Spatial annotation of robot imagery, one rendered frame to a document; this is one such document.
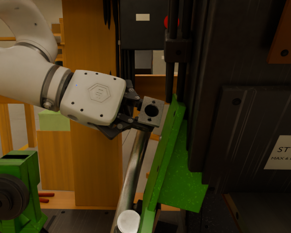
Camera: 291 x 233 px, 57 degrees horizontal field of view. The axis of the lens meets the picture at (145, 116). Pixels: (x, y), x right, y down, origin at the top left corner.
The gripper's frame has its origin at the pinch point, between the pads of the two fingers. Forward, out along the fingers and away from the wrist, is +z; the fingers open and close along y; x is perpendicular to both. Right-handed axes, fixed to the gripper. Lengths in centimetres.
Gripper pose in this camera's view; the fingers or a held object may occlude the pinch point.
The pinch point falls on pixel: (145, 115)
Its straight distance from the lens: 51.0
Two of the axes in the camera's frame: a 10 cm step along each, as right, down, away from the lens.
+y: 2.2, -8.3, 5.1
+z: 9.5, 2.9, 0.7
